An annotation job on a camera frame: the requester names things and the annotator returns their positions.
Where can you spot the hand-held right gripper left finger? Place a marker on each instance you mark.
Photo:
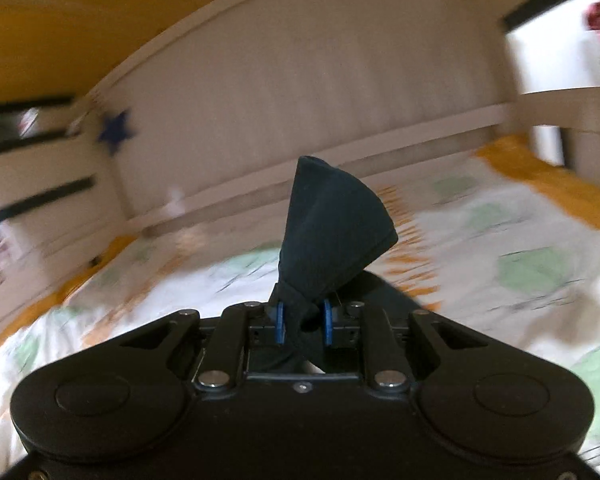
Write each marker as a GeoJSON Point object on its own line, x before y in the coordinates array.
{"type": "Point", "coordinates": [279, 324]}

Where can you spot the dark navy garment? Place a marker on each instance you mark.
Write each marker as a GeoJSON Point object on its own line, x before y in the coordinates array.
{"type": "Point", "coordinates": [330, 230]}

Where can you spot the beige wooden bed rail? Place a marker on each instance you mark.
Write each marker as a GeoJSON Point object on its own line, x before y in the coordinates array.
{"type": "Point", "coordinates": [580, 120]}

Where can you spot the beige wooden headboard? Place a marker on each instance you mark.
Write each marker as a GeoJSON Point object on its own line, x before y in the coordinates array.
{"type": "Point", "coordinates": [305, 90]}

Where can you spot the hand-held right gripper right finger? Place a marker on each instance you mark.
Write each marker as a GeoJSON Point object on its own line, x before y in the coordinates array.
{"type": "Point", "coordinates": [327, 324]}

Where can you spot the white patterned bed sheet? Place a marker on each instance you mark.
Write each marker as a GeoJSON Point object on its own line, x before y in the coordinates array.
{"type": "Point", "coordinates": [545, 180]}

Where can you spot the white leaf-print bedsheet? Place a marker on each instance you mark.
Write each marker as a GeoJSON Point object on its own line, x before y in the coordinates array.
{"type": "Point", "coordinates": [480, 270]}

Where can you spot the blue star sticker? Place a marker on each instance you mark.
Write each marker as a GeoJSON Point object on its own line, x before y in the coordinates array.
{"type": "Point", "coordinates": [115, 131]}

